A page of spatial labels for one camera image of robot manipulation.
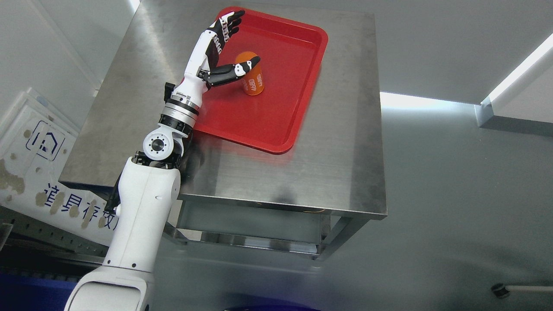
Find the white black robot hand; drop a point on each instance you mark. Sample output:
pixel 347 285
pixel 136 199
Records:
pixel 202 70

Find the orange cylindrical capacitor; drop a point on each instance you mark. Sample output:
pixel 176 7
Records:
pixel 253 81

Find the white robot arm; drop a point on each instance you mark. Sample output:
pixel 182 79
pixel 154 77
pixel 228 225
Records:
pixel 147 189

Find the stainless steel desk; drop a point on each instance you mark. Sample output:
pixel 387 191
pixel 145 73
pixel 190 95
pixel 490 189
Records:
pixel 298 168

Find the red plastic tray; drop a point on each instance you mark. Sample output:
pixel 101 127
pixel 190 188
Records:
pixel 291 54

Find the white printed sign board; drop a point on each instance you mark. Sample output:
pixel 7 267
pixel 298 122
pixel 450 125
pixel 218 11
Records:
pixel 36 141

